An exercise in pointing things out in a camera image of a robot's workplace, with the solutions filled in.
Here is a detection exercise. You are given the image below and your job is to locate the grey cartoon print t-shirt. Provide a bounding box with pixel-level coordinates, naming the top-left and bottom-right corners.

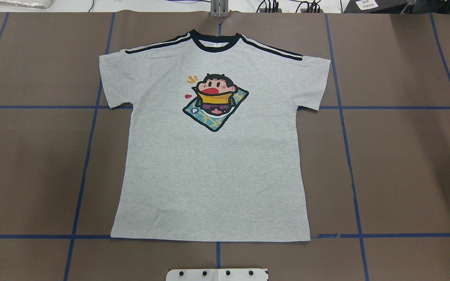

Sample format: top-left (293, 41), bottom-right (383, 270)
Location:
top-left (99, 30), bottom-right (331, 242)

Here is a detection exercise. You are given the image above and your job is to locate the black box with label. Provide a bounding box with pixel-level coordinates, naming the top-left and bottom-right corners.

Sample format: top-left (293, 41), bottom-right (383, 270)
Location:
top-left (343, 0), bottom-right (416, 14)

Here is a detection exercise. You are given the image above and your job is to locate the clear plastic bag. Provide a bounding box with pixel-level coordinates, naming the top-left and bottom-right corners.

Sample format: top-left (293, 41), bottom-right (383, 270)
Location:
top-left (0, 0), bottom-right (53, 9)

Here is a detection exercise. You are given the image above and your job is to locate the aluminium frame post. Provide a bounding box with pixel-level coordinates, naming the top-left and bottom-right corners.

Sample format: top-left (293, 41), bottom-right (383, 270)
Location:
top-left (209, 0), bottom-right (230, 18)

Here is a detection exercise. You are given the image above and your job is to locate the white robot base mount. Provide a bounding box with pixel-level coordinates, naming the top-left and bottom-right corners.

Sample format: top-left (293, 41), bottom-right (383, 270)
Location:
top-left (165, 268), bottom-right (269, 281)

